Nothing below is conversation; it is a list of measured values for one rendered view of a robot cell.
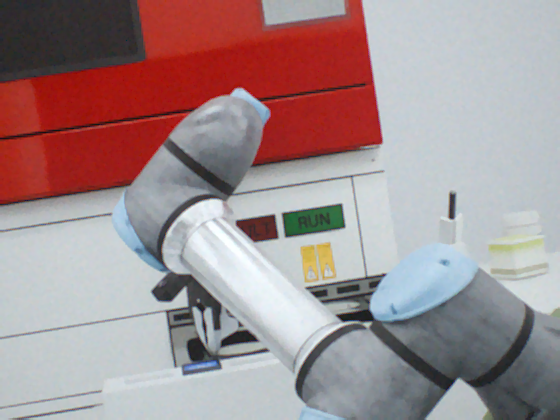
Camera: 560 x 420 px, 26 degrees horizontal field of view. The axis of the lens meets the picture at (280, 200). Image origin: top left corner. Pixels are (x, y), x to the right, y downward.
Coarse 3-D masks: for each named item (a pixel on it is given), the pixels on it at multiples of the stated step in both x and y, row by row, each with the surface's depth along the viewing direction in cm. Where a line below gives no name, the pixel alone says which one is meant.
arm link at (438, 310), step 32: (416, 256) 136; (448, 256) 132; (384, 288) 136; (416, 288) 130; (448, 288) 130; (480, 288) 132; (384, 320) 133; (416, 320) 131; (448, 320) 130; (480, 320) 131; (512, 320) 132; (416, 352) 131; (448, 352) 131; (480, 352) 132; (448, 384) 133
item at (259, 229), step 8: (240, 224) 225; (248, 224) 225; (256, 224) 226; (264, 224) 226; (272, 224) 226; (248, 232) 226; (256, 232) 226; (264, 232) 226; (272, 232) 226; (256, 240) 226
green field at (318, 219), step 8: (328, 208) 227; (336, 208) 227; (288, 216) 226; (296, 216) 226; (304, 216) 227; (312, 216) 227; (320, 216) 227; (328, 216) 227; (336, 216) 227; (288, 224) 226; (296, 224) 226; (304, 224) 227; (312, 224) 227; (320, 224) 227; (328, 224) 227; (336, 224) 227; (288, 232) 226; (296, 232) 227; (304, 232) 227
